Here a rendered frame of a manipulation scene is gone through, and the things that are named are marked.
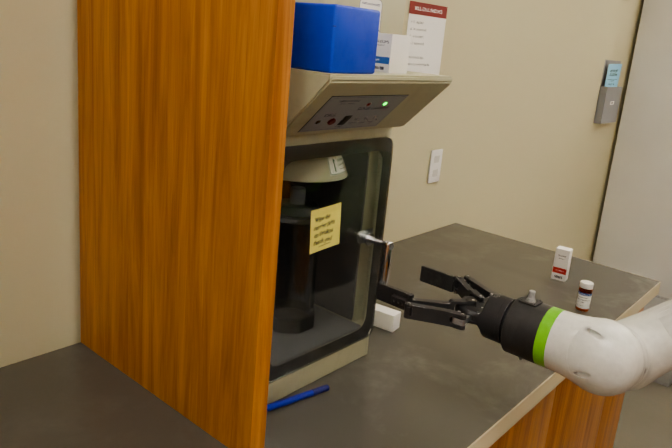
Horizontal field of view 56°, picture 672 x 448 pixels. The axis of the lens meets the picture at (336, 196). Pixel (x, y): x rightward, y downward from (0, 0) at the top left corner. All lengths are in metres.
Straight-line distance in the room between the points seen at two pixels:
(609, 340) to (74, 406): 0.83
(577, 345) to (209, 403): 0.55
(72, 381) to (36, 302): 0.18
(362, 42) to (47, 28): 0.57
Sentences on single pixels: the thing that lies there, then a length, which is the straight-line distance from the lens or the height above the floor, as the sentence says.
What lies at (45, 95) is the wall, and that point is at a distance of 1.24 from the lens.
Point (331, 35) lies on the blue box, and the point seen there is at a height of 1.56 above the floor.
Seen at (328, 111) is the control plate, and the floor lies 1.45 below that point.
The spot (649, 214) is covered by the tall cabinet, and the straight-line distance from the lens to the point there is 3.94.
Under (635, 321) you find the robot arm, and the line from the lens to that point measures 1.12.
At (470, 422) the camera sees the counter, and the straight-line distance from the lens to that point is 1.18.
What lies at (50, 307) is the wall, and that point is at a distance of 1.34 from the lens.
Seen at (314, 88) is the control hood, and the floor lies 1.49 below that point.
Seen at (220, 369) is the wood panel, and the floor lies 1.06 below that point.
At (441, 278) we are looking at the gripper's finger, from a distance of 1.19.
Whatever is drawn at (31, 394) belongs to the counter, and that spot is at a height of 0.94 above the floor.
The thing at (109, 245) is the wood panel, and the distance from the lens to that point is 1.19.
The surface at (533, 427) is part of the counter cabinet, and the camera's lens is 1.50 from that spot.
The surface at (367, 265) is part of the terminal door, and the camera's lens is 1.21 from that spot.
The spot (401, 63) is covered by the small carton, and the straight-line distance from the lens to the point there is 1.04.
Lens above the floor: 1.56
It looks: 14 degrees down
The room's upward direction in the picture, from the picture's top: 5 degrees clockwise
